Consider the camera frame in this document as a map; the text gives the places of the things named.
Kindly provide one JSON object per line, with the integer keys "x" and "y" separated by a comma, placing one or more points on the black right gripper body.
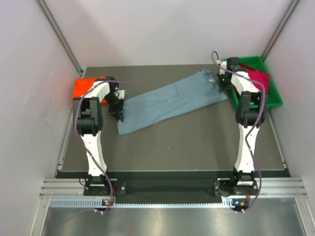
{"x": 224, "y": 84}

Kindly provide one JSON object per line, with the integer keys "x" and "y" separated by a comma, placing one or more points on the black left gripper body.
{"x": 115, "y": 104}

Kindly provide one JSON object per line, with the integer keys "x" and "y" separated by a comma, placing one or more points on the blue grey t shirt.
{"x": 186, "y": 95}

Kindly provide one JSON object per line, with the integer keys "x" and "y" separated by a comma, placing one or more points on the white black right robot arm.
{"x": 250, "y": 114}

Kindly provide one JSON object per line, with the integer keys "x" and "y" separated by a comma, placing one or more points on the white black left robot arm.
{"x": 88, "y": 124}

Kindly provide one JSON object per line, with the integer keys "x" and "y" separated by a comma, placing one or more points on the dark red t shirt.
{"x": 245, "y": 66}

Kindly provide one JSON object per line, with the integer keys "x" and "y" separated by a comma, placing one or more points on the pink t shirt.
{"x": 262, "y": 79}

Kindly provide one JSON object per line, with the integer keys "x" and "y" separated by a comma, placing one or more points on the orange folded t shirt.
{"x": 82, "y": 89}

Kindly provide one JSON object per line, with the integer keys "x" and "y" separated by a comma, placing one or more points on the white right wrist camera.
{"x": 223, "y": 67}

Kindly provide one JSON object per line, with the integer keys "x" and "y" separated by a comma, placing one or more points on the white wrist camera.
{"x": 223, "y": 67}
{"x": 120, "y": 94}

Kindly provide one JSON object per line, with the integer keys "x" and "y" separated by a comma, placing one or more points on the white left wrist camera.
{"x": 120, "y": 94}

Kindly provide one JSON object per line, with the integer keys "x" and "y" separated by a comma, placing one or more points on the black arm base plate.
{"x": 169, "y": 188}

